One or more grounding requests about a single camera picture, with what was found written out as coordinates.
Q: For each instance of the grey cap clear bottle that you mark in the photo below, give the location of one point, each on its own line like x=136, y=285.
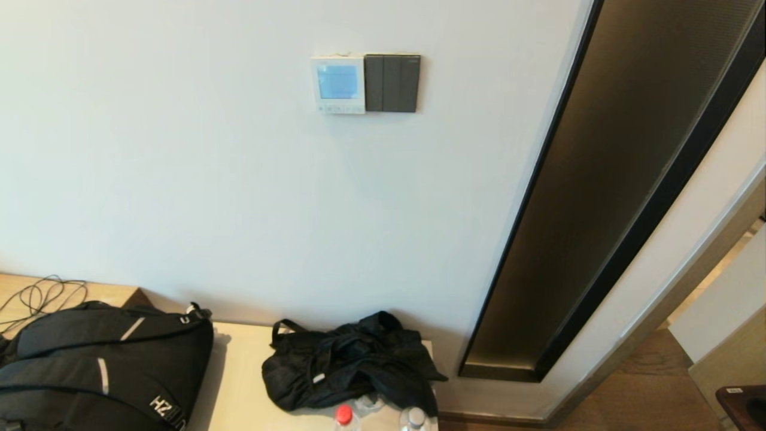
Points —
x=416, y=419

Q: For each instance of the red cap water bottle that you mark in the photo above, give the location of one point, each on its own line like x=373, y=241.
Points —
x=344, y=414

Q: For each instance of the dark brown wooden table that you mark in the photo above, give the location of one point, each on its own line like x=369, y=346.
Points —
x=745, y=407

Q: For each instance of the grey door frame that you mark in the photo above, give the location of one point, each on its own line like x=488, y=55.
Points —
x=688, y=280

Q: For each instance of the black backpack with white print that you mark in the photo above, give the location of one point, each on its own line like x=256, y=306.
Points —
x=90, y=371

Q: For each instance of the white wall thermostat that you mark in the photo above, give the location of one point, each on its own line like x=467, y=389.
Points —
x=338, y=84

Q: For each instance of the dark grey wall switch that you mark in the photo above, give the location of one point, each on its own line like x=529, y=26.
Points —
x=392, y=84

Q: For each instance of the black crumpled fabric bag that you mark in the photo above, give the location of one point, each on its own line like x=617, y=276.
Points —
x=347, y=365

